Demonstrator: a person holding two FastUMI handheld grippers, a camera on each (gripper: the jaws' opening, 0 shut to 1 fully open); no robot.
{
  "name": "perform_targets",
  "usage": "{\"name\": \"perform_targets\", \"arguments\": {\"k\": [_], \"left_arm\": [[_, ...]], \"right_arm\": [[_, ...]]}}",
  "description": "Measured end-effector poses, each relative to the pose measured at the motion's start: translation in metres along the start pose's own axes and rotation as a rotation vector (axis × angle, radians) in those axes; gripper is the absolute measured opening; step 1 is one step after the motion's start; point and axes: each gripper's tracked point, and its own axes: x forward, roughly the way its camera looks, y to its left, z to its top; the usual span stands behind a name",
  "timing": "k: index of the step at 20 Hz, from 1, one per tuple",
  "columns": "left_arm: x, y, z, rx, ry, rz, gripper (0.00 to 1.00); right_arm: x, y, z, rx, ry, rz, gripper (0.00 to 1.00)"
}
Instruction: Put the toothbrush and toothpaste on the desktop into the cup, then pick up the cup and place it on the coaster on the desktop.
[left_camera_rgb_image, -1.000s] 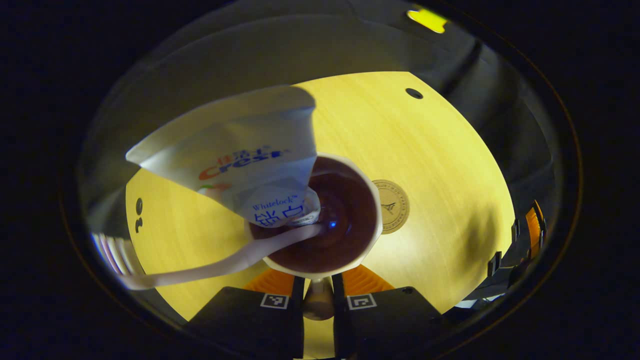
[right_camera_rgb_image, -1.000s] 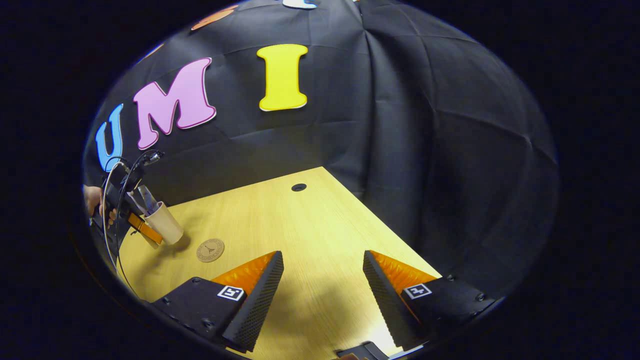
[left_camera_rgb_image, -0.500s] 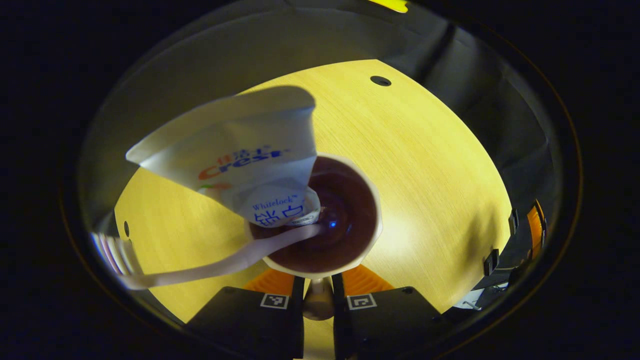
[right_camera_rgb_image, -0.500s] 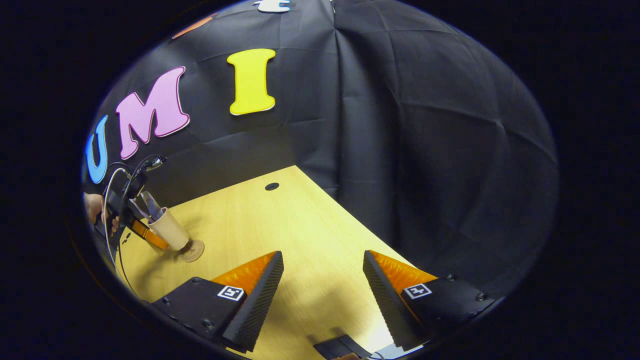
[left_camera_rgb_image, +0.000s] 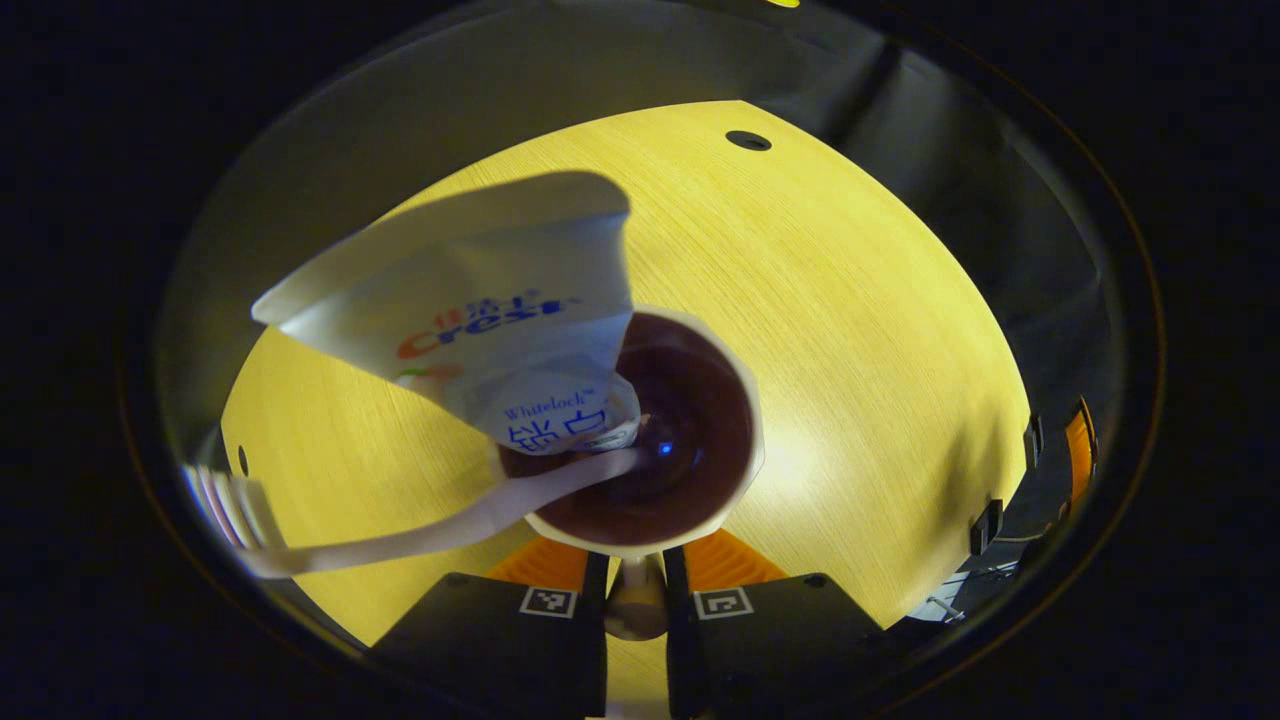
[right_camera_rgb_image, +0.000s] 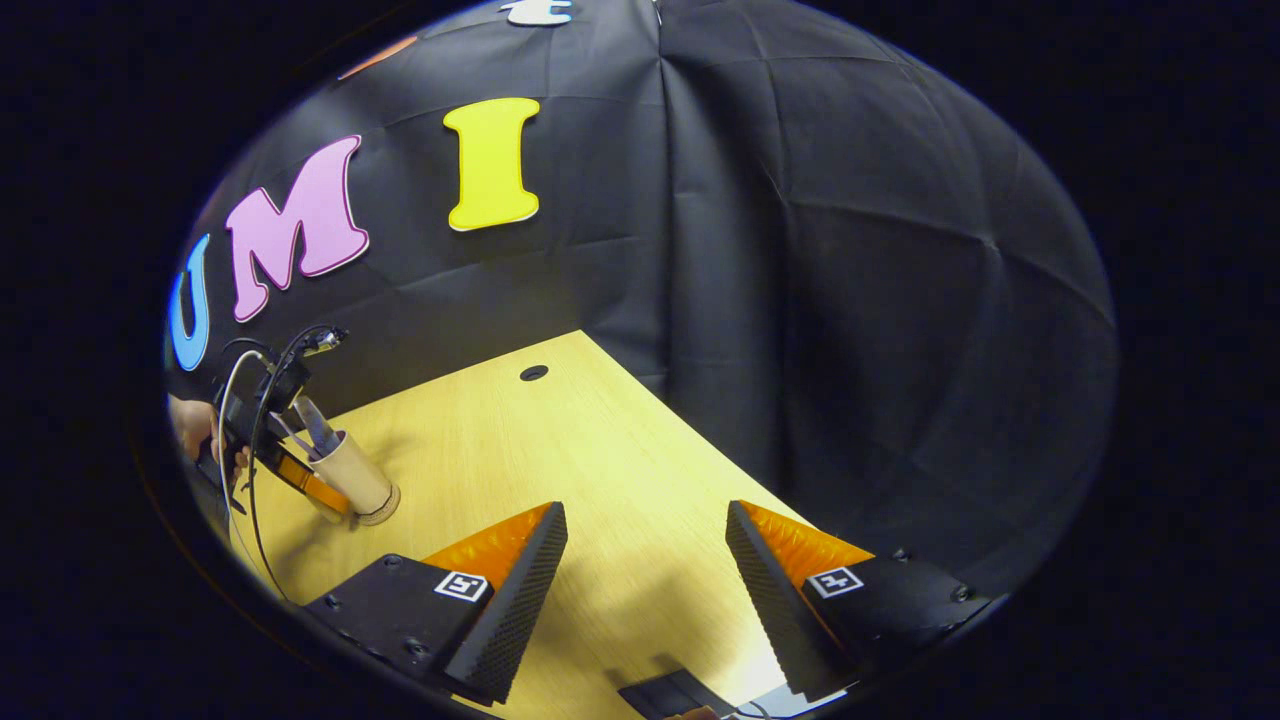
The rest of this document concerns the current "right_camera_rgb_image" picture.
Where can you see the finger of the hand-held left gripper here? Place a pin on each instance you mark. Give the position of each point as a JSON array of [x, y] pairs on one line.
[[315, 488]]

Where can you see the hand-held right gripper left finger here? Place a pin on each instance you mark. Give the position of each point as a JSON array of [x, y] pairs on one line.
[[515, 610]]

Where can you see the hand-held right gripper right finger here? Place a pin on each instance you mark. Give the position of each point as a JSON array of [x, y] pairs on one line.
[[770, 610]]

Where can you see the white toothpaste tube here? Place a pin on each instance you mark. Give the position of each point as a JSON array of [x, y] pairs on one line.
[[315, 425]]

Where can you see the round cork coaster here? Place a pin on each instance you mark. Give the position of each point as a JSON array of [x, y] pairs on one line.
[[383, 512]]

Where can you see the wooden desktop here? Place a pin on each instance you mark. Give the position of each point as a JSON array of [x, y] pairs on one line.
[[560, 450]]

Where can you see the black flat device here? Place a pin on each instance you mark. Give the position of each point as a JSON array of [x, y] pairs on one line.
[[670, 695]]

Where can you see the black backdrop cloth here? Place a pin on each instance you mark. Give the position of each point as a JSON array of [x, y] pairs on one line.
[[800, 300]]

